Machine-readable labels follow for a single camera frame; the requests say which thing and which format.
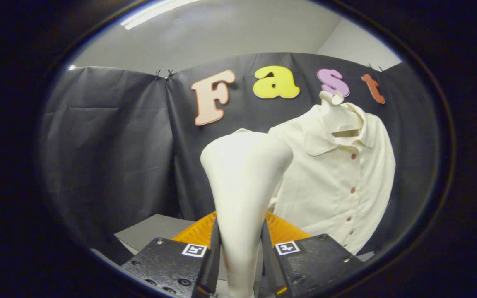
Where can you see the black backdrop cloth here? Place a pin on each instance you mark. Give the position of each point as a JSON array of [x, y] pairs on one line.
[[110, 145]]

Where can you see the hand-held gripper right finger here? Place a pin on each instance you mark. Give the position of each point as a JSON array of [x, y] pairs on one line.
[[269, 269]]

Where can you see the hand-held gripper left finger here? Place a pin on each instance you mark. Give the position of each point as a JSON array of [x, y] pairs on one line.
[[213, 265]]

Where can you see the ceiling light panel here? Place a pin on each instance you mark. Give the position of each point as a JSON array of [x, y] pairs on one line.
[[155, 11]]

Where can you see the white garment steamer head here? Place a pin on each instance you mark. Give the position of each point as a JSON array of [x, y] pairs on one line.
[[242, 186]]

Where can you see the cream plastic clothes hanger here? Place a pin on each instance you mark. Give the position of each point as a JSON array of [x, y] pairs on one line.
[[338, 120]]

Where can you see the cream button-up shirt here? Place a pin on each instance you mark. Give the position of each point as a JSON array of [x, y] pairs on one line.
[[329, 186]]

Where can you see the grey cabinet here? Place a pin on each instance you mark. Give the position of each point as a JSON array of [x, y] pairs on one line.
[[151, 231]]

